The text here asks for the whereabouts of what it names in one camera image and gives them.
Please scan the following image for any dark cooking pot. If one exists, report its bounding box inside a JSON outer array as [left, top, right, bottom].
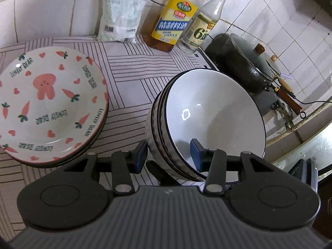
[[224, 34, 304, 115]]

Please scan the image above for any thin black cable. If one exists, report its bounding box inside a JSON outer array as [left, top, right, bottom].
[[293, 95, 332, 105]]

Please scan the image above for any stainless steel panel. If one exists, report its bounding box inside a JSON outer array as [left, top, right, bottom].
[[271, 127, 332, 169]]

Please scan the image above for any wooden-handled pan with lid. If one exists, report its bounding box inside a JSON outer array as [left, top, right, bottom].
[[264, 54, 297, 98]]

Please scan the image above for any glass lid wooden knob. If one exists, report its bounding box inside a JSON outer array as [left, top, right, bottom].
[[229, 34, 273, 81]]

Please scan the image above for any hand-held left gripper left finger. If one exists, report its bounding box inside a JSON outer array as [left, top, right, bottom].
[[63, 139, 149, 195]]

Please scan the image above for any pink carrot print plate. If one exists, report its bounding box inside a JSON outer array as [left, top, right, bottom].
[[23, 93, 109, 166], [0, 46, 109, 161]]

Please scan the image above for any white plastic bag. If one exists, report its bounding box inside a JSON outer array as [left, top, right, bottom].
[[96, 0, 151, 43]]

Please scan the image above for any clear bottle yellow cap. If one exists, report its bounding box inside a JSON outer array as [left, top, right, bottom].
[[178, 0, 232, 55]]

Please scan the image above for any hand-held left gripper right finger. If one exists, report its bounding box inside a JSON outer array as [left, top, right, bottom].
[[190, 138, 276, 195]]

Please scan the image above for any yellow label oil bottle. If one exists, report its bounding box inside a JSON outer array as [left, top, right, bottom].
[[144, 0, 198, 53]]

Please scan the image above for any grey metal stove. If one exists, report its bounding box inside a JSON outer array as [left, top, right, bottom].
[[253, 88, 293, 130]]

